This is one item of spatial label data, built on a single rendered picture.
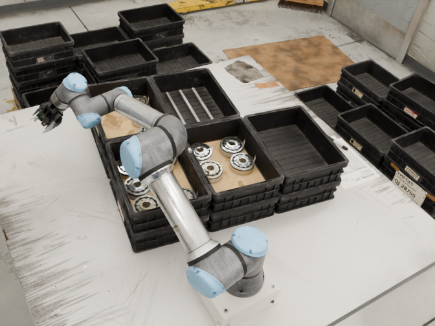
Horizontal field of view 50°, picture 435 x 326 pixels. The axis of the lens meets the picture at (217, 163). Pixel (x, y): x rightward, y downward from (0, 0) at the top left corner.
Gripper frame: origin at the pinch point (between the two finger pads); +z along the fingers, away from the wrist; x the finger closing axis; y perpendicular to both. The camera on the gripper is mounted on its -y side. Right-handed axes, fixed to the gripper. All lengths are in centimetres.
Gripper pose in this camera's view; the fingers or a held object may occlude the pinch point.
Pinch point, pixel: (42, 123)
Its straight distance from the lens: 204.1
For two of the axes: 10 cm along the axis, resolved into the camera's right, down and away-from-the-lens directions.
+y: -4.0, 5.4, -7.4
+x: 6.6, 7.3, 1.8
